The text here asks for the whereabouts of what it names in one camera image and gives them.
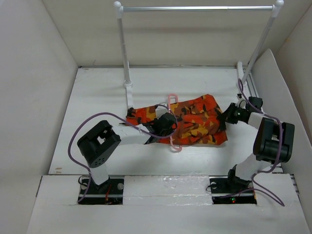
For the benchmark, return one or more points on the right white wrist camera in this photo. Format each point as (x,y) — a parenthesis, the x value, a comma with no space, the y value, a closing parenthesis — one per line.
(241,103)

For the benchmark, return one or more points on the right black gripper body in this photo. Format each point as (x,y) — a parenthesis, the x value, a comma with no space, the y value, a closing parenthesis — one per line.
(235,114)

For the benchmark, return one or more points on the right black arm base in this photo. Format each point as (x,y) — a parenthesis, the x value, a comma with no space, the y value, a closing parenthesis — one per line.
(226,192)

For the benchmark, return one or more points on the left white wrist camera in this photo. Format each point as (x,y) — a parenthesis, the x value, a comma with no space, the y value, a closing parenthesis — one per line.
(161,109)

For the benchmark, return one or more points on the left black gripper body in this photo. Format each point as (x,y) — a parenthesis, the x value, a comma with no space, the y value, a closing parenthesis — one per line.
(166,132)

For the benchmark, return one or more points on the pink clothes hanger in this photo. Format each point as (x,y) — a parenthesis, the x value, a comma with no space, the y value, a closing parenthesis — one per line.
(173,98)

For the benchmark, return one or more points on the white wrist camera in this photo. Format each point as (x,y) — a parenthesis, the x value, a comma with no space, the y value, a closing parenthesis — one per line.
(161,109)
(241,103)

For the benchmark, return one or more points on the aluminium side rail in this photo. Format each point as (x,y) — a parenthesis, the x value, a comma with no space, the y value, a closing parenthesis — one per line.
(251,86)

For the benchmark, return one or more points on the orange camouflage trousers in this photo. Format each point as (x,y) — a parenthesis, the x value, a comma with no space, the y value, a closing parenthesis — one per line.
(197,121)

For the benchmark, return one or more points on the white clothes rack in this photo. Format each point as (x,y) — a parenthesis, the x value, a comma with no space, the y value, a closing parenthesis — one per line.
(241,73)

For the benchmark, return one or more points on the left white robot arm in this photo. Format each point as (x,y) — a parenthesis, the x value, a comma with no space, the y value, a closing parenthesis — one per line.
(98,144)

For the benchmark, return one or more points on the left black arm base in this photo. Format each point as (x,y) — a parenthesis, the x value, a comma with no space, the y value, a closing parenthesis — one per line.
(111,193)

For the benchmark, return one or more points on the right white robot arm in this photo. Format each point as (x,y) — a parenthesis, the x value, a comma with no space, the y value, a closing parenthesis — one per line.
(273,142)

